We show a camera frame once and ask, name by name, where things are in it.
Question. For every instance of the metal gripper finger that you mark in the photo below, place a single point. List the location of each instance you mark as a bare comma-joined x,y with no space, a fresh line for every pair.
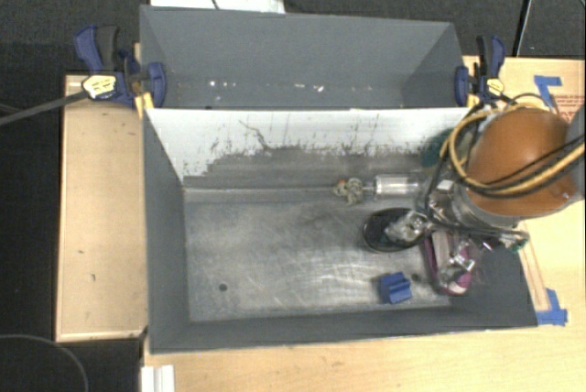
408,229
461,263

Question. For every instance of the purple oblong thing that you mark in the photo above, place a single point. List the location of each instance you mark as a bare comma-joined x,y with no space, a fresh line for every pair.
432,271

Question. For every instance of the black round dish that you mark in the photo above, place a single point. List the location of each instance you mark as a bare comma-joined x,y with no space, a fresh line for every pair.
375,234

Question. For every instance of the clear plastic bottle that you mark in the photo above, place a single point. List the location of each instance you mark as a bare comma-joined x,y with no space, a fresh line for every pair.
396,187

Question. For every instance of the blue block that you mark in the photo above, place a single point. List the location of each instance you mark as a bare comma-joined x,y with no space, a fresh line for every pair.
393,288

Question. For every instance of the beige knotted toy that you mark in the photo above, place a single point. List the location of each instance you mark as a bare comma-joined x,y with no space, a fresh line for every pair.
350,191

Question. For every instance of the grey metal bin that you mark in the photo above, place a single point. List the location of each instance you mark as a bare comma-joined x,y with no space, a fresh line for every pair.
274,243

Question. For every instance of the pale wood board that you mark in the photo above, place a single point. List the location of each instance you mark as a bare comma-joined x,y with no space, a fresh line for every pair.
100,207

